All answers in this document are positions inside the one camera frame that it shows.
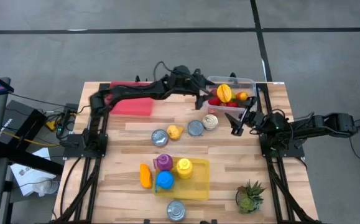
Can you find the black equipment stand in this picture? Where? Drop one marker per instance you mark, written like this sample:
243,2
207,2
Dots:
27,130

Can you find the blue plastic bottle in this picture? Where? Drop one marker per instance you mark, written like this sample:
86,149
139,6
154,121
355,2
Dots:
164,180

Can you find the tin can with pull tab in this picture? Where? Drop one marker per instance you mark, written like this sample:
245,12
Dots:
210,122

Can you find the black power strip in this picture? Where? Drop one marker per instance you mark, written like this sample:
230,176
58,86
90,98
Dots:
64,119

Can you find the silver tin can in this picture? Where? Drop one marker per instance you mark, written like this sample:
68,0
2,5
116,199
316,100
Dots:
160,137
196,128

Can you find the yellow toy pear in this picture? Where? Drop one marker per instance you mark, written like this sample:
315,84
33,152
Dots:
174,132

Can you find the yellow translucent plastic tray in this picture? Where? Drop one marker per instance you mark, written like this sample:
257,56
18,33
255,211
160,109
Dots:
198,183

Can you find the green labelled tuna can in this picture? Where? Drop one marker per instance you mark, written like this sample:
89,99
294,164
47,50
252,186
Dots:
176,211

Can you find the black table clamp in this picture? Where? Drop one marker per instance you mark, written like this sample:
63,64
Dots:
137,78

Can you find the white paper sheets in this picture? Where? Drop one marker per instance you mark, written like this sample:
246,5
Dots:
27,174

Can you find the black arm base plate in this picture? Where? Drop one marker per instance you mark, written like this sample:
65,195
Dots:
294,152
74,152

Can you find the clear plastic cup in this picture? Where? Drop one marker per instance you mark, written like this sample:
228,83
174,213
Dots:
46,186

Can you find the red-orange toy fruit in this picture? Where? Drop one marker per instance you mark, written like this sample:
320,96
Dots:
232,104

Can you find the red toy apple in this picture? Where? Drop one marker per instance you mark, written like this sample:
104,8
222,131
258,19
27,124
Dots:
214,101

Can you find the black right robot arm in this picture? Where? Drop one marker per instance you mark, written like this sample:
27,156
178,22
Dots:
316,124

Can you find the yellow plastic bottle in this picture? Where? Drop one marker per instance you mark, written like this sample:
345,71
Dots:
184,168

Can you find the orange toy mango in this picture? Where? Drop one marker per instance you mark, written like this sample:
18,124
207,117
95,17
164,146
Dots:
145,175

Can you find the small green succulent plant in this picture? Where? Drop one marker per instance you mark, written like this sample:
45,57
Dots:
248,199

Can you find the clear plastic container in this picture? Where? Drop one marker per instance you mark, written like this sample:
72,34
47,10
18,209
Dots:
245,82

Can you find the purple plastic bottle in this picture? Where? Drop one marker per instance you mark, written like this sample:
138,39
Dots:
164,161

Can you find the black aluminium table frame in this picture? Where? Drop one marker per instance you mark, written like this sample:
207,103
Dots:
261,93

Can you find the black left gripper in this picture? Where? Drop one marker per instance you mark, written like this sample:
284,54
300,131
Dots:
200,85

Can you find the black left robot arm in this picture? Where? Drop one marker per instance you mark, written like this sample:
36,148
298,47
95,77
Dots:
130,91

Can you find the red plastic tray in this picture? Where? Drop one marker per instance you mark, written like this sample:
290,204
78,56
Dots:
133,107

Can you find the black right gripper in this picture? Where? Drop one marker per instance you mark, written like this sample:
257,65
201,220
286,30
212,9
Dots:
254,119

